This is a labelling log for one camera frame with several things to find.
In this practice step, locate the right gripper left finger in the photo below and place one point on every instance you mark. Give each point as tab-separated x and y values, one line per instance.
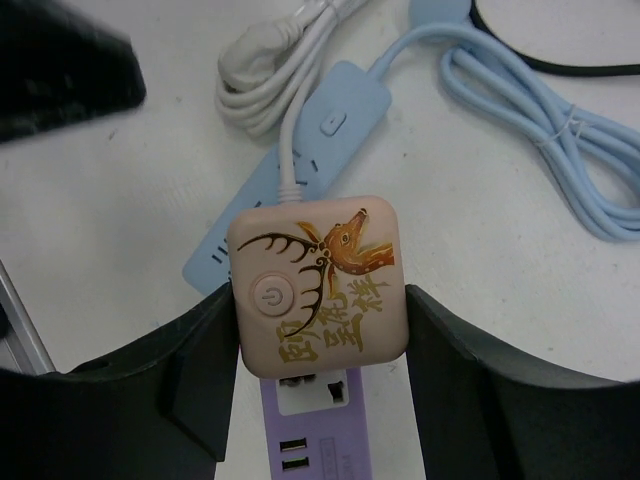
157	408

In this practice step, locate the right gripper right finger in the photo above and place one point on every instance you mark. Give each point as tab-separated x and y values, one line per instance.
487	410

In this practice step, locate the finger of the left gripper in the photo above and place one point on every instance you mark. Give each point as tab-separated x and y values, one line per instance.
59	67

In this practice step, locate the purple power strip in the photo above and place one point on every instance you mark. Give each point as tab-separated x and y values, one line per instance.
316	427

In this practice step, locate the pink deer cube socket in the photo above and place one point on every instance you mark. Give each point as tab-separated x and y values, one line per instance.
318	286

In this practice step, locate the aluminium mounting rail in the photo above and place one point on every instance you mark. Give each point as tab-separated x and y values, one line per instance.
22	349

